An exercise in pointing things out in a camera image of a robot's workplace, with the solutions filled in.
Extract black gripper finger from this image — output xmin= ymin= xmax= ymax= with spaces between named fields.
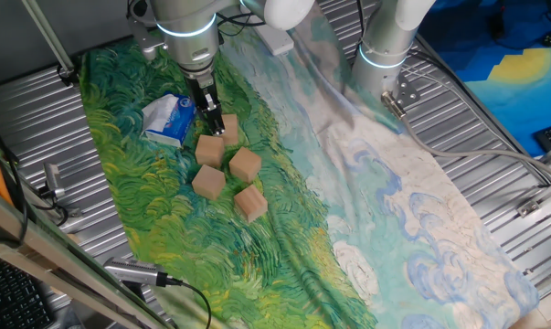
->
xmin=200 ymin=101 xmax=215 ymax=130
xmin=208 ymin=104 xmax=227 ymax=137

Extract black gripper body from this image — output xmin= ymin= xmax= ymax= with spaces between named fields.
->
xmin=185 ymin=69 xmax=222 ymax=115

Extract light wooden cube block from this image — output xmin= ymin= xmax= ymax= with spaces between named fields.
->
xmin=194 ymin=133 xmax=226 ymax=169
xmin=228 ymin=146 xmax=263 ymax=185
xmin=219 ymin=113 xmax=239 ymax=146
xmin=233 ymin=184 xmax=270 ymax=224
xmin=191 ymin=164 xmax=228 ymax=201

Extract blue tissue pack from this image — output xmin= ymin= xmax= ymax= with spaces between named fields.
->
xmin=141 ymin=92 xmax=197 ymax=149

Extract black pole clamp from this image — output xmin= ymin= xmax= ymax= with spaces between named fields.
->
xmin=55 ymin=63 xmax=80 ymax=88

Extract painted landscape cloth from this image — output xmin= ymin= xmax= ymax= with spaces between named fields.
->
xmin=78 ymin=0 xmax=541 ymax=329

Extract grey green pole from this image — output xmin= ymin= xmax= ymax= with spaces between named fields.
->
xmin=21 ymin=0 xmax=78 ymax=77

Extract blue and yellow mat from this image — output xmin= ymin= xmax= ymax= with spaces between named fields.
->
xmin=416 ymin=0 xmax=551 ymax=159

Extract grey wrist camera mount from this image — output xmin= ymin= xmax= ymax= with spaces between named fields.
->
xmin=127 ymin=12 xmax=170 ymax=62

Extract small silver camera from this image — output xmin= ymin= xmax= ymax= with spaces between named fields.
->
xmin=43 ymin=162 xmax=67 ymax=199

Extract black camera cable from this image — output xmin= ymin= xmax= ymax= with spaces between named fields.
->
xmin=154 ymin=272 xmax=213 ymax=329

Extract silver bar camera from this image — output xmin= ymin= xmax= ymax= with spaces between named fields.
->
xmin=102 ymin=256 xmax=167 ymax=288

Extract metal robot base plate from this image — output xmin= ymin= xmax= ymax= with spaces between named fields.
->
xmin=395 ymin=72 xmax=421 ymax=110

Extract metal frame beam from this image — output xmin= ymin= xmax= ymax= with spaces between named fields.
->
xmin=0 ymin=182 xmax=169 ymax=329

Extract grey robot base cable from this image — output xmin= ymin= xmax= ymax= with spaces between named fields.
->
xmin=380 ymin=90 xmax=551 ymax=184

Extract aluminium bar with bracket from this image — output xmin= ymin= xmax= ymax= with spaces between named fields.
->
xmin=515 ymin=175 xmax=551 ymax=218

